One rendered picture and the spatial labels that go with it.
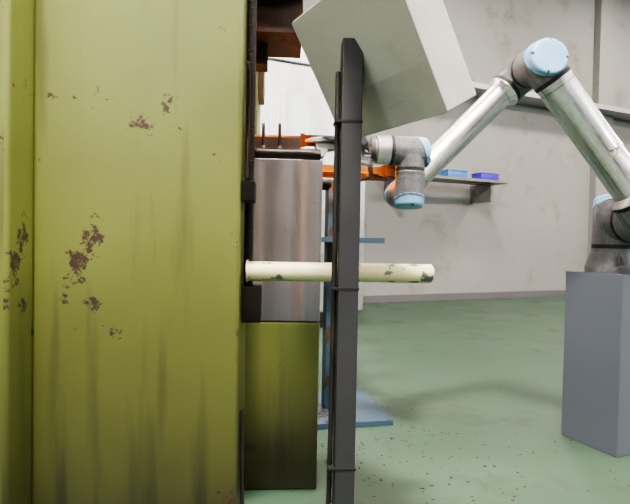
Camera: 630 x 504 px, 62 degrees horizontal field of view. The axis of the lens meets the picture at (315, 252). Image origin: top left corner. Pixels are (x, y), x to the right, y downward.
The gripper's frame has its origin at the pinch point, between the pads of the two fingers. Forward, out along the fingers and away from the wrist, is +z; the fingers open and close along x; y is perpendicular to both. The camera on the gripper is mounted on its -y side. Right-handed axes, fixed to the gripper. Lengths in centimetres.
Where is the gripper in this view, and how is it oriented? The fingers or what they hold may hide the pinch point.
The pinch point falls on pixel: (309, 139)
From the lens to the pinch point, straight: 161.8
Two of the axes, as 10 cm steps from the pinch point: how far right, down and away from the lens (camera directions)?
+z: -10.0, -0.4, -0.6
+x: -0.6, -0.2, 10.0
